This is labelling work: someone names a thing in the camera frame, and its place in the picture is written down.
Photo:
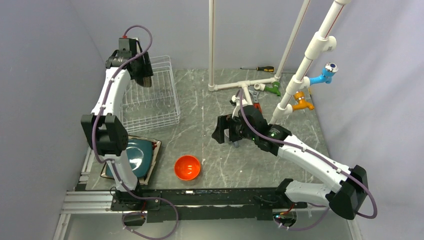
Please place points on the black yellow screwdriver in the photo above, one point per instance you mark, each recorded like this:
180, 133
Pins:
269, 69

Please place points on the orange plastic faucet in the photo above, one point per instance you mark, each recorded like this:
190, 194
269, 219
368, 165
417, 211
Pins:
302, 103

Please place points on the orange plastic bowl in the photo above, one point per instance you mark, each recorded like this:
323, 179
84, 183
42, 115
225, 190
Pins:
187, 168

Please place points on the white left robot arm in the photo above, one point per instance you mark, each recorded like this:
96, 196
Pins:
104, 131

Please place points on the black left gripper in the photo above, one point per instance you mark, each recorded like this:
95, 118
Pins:
147, 70

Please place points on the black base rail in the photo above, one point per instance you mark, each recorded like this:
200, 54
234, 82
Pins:
159, 205

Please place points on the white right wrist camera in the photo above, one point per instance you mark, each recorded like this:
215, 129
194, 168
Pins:
235, 102

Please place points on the blue plastic faucet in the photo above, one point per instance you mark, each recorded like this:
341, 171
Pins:
327, 73

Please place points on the white wire dish rack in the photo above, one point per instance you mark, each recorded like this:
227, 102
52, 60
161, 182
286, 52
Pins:
149, 108

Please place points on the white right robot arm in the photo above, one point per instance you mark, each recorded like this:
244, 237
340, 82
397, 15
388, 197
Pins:
343, 189

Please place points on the brown patterned bowl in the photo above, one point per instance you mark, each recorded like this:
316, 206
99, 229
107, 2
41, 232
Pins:
146, 82

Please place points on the beige floral square plate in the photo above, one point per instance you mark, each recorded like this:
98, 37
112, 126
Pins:
113, 153

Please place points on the red-handled adjustable wrench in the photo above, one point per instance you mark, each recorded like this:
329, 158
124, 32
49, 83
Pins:
255, 99

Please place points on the green plastic faucet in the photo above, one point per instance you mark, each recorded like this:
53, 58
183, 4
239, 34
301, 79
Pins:
274, 88

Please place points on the teal square plate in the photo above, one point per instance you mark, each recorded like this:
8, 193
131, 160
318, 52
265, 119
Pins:
142, 155

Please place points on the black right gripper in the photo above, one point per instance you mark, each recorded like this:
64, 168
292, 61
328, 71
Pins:
225, 122

